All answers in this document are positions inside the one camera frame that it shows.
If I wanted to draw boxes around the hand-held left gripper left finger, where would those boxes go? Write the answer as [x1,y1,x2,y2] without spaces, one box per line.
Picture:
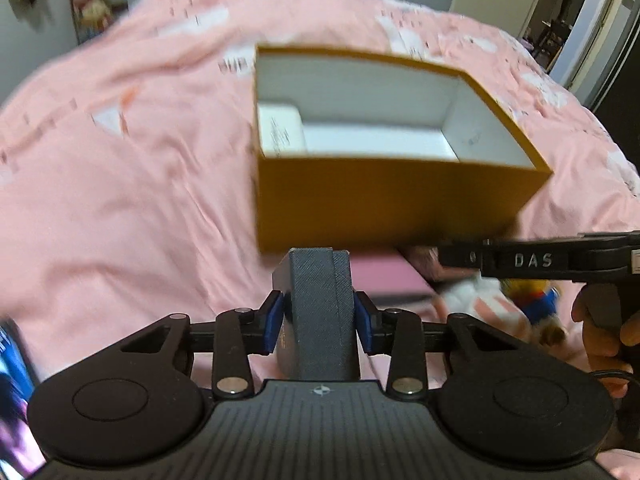
[120,290,287,402]

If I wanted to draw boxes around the black cable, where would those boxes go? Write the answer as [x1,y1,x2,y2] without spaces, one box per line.
[589,367,640,392]

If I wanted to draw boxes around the orange cardboard box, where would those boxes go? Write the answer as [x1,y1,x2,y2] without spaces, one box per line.
[252,44,555,257]

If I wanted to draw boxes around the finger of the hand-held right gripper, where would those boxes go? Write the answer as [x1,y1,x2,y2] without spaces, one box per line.
[438,240,496,279]

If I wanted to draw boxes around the pink printed blanket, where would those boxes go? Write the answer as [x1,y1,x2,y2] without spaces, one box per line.
[0,0,640,480]

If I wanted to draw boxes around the pink flat pouch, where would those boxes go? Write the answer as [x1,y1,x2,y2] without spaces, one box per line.
[349,250,437,303]

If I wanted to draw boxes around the person's right hand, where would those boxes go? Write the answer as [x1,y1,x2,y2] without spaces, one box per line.
[571,287,640,398]

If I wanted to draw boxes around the white printed box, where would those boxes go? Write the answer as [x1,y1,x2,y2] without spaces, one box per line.
[257,102,307,157]

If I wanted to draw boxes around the brown plush toy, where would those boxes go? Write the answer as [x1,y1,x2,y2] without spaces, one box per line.
[501,279,570,347]

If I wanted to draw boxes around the dark grey book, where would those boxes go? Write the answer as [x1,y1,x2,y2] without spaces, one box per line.
[271,247,362,382]

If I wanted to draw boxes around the white plush dog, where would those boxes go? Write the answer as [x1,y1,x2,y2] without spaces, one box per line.
[434,277,532,357]

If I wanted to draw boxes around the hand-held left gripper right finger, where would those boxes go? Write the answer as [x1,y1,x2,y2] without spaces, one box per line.
[352,290,521,402]

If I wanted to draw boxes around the hanging plush toys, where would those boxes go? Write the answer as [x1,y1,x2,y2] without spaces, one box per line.
[67,0,117,43]

